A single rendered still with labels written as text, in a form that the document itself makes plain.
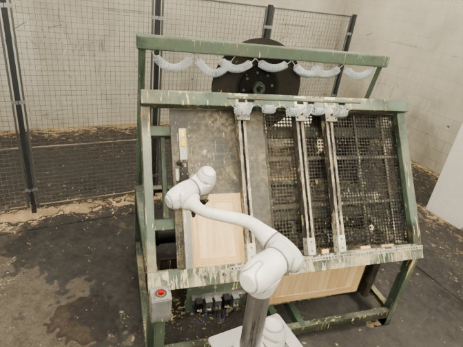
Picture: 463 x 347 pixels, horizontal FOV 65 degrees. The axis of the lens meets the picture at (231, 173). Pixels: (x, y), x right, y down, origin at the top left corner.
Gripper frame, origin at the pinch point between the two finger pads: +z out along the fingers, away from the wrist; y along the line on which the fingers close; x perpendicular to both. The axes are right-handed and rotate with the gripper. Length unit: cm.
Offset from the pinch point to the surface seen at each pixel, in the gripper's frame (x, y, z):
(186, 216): -12.9, -3.8, 28.6
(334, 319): 70, -125, 106
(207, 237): 1.1, -16.0, 37.4
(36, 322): -8, 103, 152
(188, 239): 0.8, -2.5, 35.9
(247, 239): 11, -42, 34
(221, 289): 33, -20, 54
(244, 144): -48, -53, 3
